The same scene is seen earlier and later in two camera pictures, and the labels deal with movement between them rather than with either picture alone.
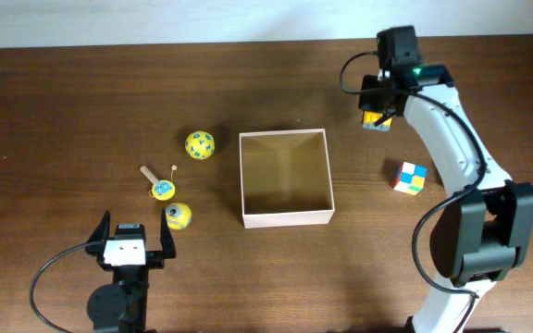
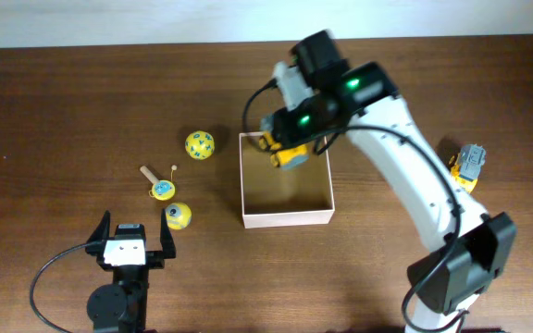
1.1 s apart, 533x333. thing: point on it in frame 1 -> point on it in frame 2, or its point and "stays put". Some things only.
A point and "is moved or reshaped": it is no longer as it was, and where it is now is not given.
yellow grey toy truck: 370,117 is moved or reshaped
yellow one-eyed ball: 179,215 stays put
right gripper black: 370,99 -> 283,128
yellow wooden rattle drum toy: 162,190 stays put
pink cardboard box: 285,178 stays put
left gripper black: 156,257 stays put
